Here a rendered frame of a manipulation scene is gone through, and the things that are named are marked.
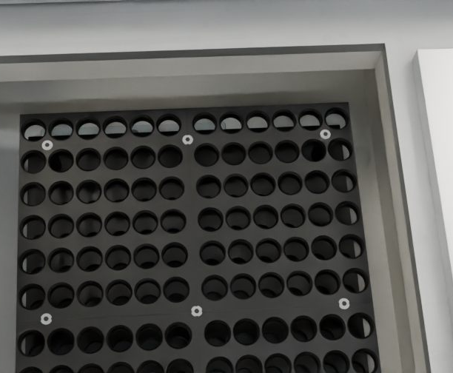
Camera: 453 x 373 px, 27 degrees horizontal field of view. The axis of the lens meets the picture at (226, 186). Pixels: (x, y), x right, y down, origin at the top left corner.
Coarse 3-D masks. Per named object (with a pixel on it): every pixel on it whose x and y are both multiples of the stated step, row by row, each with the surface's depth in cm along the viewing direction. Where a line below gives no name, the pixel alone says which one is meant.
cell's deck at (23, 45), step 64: (128, 0) 47; (192, 0) 47; (256, 0) 47; (320, 0) 47; (384, 0) 47; (448, 0) 48; (0, 64) 46; (64, 64) 47; (128, 64) 47; (192, 64) 47; (256, 64) 48; (320, 64) 48; (384, 64) 47; (384, 128) 47; (448, 320) 42
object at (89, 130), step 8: (56, 128) 55; (64, 128) 55; (80, 128) 55; (88, 128) 55; (96, 128) 55; (112, 128) 55; (120, 128) 55; (136, 128) 55; (144, 128) 55; (160, 128) 55; (168, 128) 55; (176, 128) 55; (200, 128) 55; (208, 128) 55; (224, 128) 55
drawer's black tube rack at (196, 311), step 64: (256, 128) 53; (64, 192) 51; (128, 192) 48; (192, 192) 48; (256, 192) 51; (320, 192) 48; (64, 256) 49; (128, 256) 50; (192, 256) 47; (256, 256) 47; (320, 256) 50; (64, 320) 45; (128, 320) 45; (192, 320) 46; (256, 320) 46; (320, 320) 46
